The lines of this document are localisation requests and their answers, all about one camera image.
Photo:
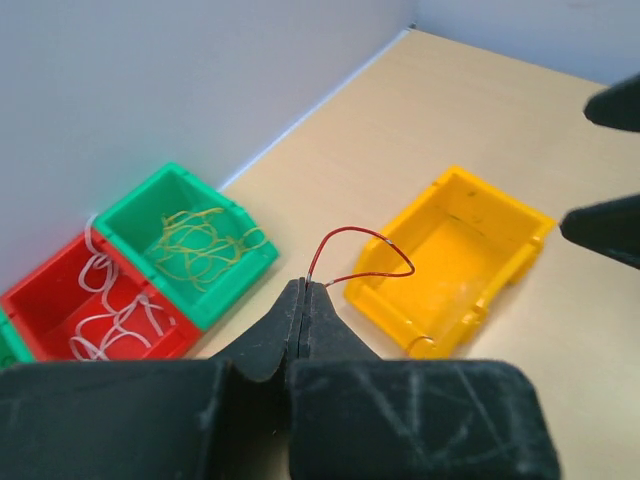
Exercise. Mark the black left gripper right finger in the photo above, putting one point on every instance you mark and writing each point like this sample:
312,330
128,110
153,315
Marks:
356,416

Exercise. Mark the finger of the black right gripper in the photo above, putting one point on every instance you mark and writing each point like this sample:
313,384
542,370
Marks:
610,228
616,107

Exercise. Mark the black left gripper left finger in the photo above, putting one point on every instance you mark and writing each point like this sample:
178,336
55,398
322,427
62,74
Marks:
153,419

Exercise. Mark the right green plastic bin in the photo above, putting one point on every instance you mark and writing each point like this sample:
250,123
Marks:
196,246

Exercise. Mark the green plastic bin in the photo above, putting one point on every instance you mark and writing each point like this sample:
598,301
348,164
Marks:
196,246
13,349

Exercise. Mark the yellow plastic bin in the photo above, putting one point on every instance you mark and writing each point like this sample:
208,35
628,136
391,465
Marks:
468,241

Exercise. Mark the red plastic bin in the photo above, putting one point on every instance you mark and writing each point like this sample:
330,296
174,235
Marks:
87,302

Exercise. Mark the left green plastic bin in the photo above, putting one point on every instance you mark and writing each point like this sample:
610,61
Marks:
13,349

